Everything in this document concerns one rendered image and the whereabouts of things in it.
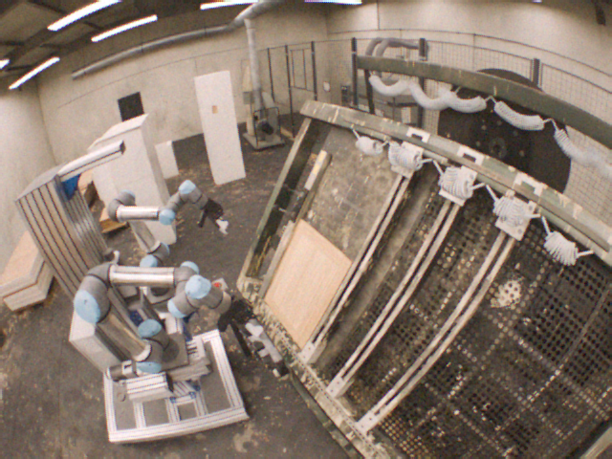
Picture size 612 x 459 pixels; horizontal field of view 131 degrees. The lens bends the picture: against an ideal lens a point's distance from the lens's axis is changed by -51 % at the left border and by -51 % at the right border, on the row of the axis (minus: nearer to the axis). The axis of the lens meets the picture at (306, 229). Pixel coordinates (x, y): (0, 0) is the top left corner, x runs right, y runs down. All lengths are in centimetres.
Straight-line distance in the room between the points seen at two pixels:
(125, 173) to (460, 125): 343
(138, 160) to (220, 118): 196
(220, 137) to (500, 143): 447
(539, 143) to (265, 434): 251
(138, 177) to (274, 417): 302
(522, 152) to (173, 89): 895
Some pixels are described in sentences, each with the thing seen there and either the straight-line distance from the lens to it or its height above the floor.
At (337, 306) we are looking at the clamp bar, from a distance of 129.
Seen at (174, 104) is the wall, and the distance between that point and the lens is 935.
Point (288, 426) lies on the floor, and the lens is 230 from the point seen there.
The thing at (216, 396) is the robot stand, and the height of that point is 21.
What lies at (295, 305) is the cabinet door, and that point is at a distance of 154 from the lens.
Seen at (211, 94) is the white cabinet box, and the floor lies 170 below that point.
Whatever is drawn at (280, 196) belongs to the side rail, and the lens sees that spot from 172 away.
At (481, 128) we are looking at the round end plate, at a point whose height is 191.
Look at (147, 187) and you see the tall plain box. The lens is 372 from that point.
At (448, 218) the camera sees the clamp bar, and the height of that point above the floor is 170.
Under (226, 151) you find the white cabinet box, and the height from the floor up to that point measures 60.
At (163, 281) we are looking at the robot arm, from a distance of 106.
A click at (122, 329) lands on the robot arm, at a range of 119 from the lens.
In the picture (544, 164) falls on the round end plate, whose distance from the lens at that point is 143.
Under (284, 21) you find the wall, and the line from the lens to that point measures 1002.
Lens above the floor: 223
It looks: 37 degrees down
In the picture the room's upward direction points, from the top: 5 degrees counter-clockwise
